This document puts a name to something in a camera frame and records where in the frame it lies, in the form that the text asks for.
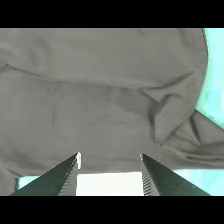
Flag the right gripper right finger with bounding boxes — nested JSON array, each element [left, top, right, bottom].
[[139, 152, 212, 197]]

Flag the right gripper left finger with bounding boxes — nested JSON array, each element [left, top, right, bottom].
[[9, 152, 82, 197]]

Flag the grey garment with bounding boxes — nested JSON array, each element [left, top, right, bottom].
[[0, 28, 224, 197]]

